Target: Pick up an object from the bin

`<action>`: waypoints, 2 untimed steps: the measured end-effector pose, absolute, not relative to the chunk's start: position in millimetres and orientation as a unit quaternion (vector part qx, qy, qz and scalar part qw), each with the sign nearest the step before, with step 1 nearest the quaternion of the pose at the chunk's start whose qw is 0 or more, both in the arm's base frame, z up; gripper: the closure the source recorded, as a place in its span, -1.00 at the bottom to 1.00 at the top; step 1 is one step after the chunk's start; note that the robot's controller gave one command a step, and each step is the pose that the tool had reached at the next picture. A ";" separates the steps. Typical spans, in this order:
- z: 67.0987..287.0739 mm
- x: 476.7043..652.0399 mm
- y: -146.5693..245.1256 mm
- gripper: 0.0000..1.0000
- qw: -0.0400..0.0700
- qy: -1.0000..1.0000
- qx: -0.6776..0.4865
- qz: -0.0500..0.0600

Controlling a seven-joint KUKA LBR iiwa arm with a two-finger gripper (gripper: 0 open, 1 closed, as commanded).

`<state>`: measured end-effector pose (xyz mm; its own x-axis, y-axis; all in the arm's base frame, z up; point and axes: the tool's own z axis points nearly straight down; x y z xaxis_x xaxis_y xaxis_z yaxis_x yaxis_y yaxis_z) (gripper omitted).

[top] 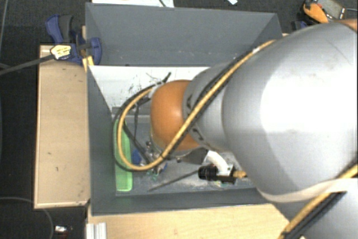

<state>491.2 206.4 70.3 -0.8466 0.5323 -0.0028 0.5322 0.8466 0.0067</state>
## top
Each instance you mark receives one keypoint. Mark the blue block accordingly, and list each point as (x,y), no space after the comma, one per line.
(136,157)

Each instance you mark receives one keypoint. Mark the light green flat block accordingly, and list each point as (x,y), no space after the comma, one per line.
(125,179)

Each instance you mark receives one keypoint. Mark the pale wood flat board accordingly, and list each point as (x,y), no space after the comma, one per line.
(63,131)

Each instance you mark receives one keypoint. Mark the grey metal bin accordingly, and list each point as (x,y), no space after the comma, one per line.
(167,36)

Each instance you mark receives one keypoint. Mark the black cylinder on white bracket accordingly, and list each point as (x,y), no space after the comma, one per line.
(208,173)

